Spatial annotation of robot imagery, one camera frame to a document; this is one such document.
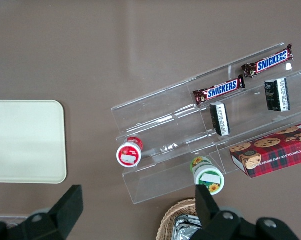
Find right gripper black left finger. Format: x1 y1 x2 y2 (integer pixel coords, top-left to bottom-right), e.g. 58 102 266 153
15 184 85 240

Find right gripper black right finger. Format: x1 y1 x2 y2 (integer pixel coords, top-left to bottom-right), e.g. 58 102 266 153
194 184 256 240

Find oval light wicker basket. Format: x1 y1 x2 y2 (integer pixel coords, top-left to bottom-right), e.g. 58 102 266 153
156 198 204 240

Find beige plastic tray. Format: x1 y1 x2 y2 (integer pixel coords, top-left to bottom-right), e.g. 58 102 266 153
0 99 68 185

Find green lidded yogurt cup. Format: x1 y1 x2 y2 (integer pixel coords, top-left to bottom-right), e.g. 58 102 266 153
189 156 226 195

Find clear acrylic bottle rack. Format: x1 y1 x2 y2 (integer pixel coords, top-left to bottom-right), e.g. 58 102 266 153
0 215 33 230

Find clear acrylic stepped rack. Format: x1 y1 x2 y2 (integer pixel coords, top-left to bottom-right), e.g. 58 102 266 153
110 79 227 206
185 41 301 176

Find red lidded yogurt cup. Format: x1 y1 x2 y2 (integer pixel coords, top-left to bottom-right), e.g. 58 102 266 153
116 136 144 168

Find red tartan cookie box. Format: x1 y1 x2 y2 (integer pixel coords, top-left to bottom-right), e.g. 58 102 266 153
229 121 301 180

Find small black box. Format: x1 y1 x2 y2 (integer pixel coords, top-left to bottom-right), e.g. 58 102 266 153
209 101 231 137
263 77 291 113

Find brown Snickers bar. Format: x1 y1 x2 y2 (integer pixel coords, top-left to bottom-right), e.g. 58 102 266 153
192 74 247 105
241 44 295 79

